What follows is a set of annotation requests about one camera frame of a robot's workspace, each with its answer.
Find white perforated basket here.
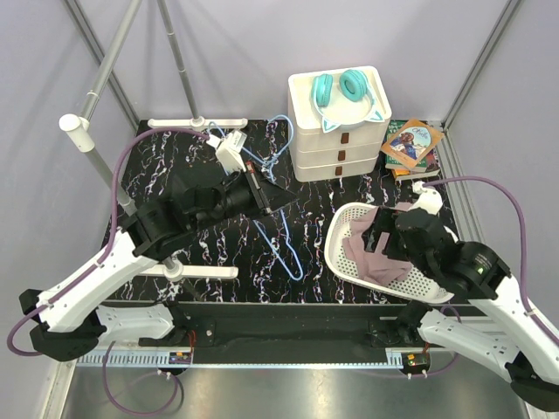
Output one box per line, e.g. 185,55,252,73
324,203,454,305

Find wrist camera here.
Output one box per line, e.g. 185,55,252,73
206,129,247,174
410,181,443,216

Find purple cable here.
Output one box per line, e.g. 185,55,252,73
6,127,210,415
421,175,559,379

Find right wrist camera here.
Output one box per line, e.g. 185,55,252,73
410,181,443,216

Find silver clothes rack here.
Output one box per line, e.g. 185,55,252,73
61,1,247,301

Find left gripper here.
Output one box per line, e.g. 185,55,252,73
192,161,299,234

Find white drawer unit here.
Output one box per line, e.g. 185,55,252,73
288,65,392,182

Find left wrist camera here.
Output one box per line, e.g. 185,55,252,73
206,129,247,174

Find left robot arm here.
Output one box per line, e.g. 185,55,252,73
19,164,296,361

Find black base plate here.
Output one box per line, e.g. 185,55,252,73
139,300,449,366

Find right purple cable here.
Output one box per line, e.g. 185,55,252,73
421,175,559,379

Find teal cat-ear headphones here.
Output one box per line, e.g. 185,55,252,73
311,69,385,134

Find top paperback book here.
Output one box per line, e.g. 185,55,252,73
381,119,444,169

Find pink tank top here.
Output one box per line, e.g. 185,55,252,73
342,207,412,287

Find black marble mat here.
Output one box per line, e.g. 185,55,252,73
88,119,507,316

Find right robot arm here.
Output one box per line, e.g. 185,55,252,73
362,208,558,412

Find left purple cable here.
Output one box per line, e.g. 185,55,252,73
6,127,210,415

